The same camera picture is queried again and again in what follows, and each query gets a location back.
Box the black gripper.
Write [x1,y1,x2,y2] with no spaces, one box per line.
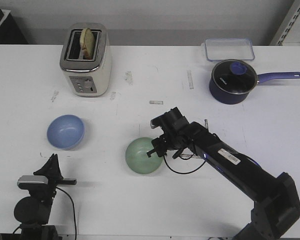
[146,133,188,158]
[32,153,77,200]

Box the green bowl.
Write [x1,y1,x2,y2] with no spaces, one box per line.
[125,137,163,175]

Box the blue bowl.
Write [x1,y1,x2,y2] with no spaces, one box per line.
[46,114,85,150]

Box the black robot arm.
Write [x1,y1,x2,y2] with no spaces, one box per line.
[13,153,77,240]
[147,107,300,240]

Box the dark blue saucepan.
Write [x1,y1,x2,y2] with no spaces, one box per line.
[209,65,300,105]

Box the cream and silver toaster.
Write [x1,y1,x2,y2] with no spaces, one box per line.
[59,22,112,97]

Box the glass pot lid blue knob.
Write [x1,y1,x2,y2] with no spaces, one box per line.
[212,59,258,95]

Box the clear plastic food container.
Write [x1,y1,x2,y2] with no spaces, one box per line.
[201,38,255,62]

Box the slice of toast bread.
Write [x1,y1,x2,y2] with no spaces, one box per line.
[79,28,95,60]

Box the black box in corner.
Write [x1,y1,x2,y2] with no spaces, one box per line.
[0,9,28,45]

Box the grey metal shelf upright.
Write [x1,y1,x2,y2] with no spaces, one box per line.
[269,0,300,46]

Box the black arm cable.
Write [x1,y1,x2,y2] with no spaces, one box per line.
[56,186,78,238]
[162,147,208,175]

